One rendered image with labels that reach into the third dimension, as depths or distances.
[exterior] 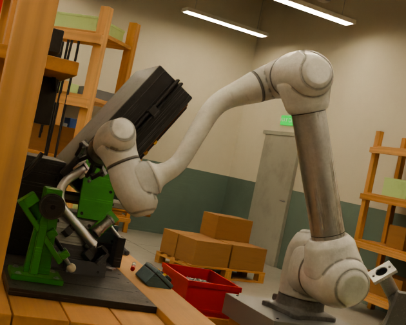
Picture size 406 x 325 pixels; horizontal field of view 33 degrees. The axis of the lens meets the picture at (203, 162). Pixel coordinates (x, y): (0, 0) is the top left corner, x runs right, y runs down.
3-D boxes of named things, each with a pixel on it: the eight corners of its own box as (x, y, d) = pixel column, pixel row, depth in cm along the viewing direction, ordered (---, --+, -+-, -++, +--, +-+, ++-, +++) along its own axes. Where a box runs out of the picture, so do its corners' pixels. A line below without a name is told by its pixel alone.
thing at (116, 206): (139, 211, 269) (141, 204, 269) (150, 217, 254) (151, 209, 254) (38, 193, 256) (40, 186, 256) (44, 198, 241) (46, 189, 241)
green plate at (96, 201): (104, 225, 242) (112, 167, 248) (110, 223, 235) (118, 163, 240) (71, 220, 238) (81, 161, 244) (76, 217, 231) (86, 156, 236)
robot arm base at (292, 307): (293, 304, 242) (296, 287, 242) (337, 322, 223) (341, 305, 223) (252, 300, 232) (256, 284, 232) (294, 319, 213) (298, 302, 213)
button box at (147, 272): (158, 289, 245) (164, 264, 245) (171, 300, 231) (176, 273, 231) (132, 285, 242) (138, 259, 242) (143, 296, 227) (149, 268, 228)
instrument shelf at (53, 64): (41, 88, 282) (43, 78, 282) (77, 76, 198) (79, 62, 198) (-22, 73, 274) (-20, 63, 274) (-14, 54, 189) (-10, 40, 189)
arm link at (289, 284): (313, 293, 236) (326, 230, 236) (338, 307, 218) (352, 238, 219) (270, 286, 232) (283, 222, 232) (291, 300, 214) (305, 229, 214)
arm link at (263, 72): (244, 68, 219) (259, 64, 206) (294, 49, 223) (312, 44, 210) (257, 107, 221) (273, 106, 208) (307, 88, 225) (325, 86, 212)
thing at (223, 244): (226, 269, 964) (237, 216, 965) (263, 283, 898) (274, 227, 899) (154, 261, 895) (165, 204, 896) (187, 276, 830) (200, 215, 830)
